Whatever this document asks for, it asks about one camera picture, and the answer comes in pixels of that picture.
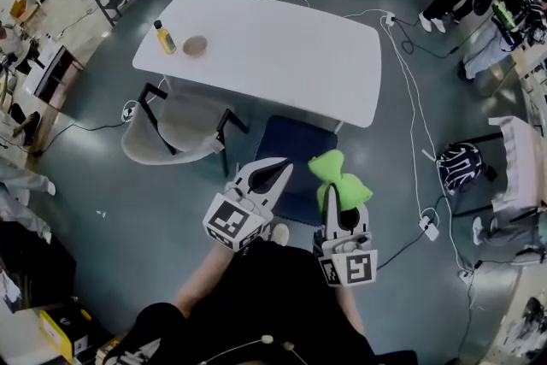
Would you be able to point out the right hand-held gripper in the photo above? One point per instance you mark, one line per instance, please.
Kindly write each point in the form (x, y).
(354, 267)

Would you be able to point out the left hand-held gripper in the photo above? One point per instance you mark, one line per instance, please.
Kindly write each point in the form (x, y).
(228, 222)

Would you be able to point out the green cleaning cloth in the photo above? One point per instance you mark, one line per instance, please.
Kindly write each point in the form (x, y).
(337, 179)

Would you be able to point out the navy blue chair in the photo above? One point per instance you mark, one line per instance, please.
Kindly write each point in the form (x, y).
(295, 137)

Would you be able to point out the person's left forearm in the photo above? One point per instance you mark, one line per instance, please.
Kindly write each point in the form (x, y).
(201, 282)

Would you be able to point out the person's right forearm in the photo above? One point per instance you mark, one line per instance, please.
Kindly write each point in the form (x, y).
(352, 307)

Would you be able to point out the person's right white shoe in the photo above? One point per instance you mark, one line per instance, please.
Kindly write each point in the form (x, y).
(280, 234)

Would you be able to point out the white power strip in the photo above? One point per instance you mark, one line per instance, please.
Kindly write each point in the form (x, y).
(466, 275)
(129, 114)
(429, 228)
(389, 18)

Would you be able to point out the grey fabric armchair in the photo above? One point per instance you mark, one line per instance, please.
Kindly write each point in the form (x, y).
(171, 145)

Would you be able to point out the person's black clothing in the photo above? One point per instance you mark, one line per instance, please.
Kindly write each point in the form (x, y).
(265, 290)

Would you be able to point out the white table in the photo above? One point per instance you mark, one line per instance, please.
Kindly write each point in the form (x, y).
(278, 55)

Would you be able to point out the patterned dark backpack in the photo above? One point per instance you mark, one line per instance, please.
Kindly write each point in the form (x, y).
(459, 168)

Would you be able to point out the wooden bowl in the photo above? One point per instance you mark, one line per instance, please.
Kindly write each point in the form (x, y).
(195, 47)

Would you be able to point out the small white scrap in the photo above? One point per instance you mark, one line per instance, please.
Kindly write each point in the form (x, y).
(101, 213)

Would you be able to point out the yellow bottle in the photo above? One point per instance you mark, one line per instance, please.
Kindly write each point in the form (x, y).
(166, 40)

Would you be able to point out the brown side cabinet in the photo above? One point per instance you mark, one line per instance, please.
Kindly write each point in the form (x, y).
(53, 74)

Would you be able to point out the black bag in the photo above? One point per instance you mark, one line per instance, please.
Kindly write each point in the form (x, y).
(34, 265)

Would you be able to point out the yellow black case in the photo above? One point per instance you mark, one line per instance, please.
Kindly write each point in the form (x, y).
(55, 333)

